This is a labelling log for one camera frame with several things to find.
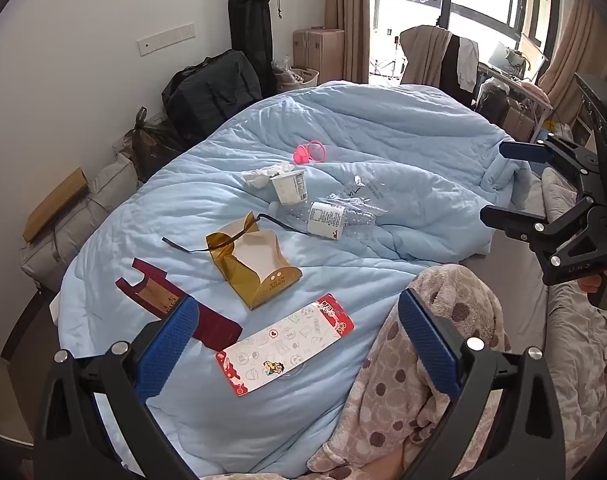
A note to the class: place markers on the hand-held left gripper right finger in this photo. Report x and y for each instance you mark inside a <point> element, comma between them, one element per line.
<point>428,347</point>

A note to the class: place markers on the person's right hand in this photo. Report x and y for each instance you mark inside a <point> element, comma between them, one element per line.
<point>591,282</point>

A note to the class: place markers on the grey storage bag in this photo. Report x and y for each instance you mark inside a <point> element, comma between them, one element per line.
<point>78,220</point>

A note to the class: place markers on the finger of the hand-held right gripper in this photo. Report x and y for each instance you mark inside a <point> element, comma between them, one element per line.
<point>513,221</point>
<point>523,151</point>

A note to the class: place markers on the crumpled white tissue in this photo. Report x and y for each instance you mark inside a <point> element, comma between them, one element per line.
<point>258,176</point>

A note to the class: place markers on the black duffel bag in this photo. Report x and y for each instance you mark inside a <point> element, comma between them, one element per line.
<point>213,90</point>

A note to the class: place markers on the brown plastic bag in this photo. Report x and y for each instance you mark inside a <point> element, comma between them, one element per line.
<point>151,147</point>

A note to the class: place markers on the gold paper box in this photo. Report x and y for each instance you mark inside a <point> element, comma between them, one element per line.
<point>263,285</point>

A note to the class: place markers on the light blue duvet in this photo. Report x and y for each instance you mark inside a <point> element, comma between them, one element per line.
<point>373,125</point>

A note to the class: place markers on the white yogurt cup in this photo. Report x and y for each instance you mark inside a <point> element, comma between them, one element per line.
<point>289,187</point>

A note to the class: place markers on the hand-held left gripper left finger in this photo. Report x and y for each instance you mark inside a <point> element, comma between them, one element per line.
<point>171,347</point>

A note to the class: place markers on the clear plastic wrapper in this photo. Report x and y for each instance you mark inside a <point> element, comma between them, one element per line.
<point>368,187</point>

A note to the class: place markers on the clear plastic bag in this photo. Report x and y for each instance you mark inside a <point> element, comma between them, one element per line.
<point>282,66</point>

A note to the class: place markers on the black ribbon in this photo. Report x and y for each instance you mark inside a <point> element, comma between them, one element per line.
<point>183,247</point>

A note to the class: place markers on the tall black bag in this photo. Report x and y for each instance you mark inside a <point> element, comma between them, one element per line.
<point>253,25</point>

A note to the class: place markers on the dark red paper sleeve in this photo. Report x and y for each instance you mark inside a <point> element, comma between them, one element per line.
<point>218,330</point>

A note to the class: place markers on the white desk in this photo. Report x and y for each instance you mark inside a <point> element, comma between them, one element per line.
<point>533,92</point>

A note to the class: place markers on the white laundry basket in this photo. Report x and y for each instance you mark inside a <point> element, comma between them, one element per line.
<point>308,77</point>

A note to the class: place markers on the clear plastic bottle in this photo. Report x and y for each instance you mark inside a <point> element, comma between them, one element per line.
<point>326,217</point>

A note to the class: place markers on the green handbag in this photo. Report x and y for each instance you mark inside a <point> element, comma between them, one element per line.
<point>517,60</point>

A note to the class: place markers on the tan cushion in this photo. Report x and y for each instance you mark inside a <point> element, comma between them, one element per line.
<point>53,205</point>

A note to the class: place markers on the black tripod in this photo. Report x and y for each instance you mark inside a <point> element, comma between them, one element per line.
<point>388,65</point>

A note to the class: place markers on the white wall outlet strip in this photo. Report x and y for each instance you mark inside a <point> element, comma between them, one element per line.
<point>166,39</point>

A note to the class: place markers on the black garment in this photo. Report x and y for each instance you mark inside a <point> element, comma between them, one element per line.
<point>449,75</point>

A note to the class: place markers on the printed white red card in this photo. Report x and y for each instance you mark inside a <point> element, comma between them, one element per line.
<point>283,345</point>

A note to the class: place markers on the beige curtain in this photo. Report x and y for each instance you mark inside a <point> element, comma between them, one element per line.
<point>583,45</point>
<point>346,10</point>

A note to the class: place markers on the white garment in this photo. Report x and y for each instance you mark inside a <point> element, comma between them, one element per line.
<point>468,65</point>

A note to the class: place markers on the beige fleece sheet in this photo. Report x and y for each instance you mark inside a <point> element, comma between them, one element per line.
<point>573,360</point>

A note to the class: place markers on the pink dotted fleece blanket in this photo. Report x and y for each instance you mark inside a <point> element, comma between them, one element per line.
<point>383,375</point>

